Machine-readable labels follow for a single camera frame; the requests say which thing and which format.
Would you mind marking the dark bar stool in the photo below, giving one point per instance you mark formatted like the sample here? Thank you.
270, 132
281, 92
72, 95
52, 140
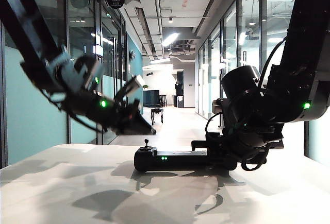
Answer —
163, 96

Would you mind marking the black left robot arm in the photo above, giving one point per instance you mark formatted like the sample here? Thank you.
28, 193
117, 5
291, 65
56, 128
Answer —
33, 36

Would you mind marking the long ceiling tube light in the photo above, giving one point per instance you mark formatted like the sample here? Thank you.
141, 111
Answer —
276, 40
170, 39

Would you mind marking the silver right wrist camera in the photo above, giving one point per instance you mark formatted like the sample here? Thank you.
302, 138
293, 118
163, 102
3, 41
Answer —
219, 105

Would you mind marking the black quadruped robot dog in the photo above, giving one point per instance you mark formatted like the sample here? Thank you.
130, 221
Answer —
156, 110

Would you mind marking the black remote control with joysticks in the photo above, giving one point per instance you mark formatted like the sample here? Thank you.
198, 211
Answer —
180, 158

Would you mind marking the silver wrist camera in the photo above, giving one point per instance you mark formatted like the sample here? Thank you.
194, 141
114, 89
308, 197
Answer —
136, 81
219, 105

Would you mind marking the black wall lamp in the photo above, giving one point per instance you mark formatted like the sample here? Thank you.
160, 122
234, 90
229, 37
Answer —
132, 54

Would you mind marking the dark bar counter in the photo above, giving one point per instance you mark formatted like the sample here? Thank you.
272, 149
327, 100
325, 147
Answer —
153, 97

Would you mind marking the blue white wall tablet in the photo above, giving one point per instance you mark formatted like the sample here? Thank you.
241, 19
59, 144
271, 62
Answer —
99, 50

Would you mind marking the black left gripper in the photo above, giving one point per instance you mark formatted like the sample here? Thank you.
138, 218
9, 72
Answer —
121, 110

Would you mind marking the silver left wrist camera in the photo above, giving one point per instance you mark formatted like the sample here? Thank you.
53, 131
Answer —
136, 81

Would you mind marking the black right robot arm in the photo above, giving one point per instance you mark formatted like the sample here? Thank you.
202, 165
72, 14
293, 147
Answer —
301, 41

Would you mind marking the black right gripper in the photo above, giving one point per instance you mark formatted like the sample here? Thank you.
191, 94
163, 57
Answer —
233, 146

